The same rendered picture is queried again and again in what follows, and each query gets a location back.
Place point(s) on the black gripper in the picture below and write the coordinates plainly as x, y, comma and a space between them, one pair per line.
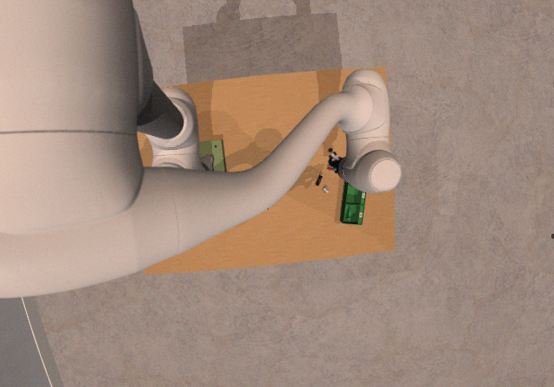
332, 163

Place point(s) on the green three-compartment bin rack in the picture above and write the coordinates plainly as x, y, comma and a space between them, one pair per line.
351, 197

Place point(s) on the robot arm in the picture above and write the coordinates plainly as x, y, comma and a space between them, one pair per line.
77, 207

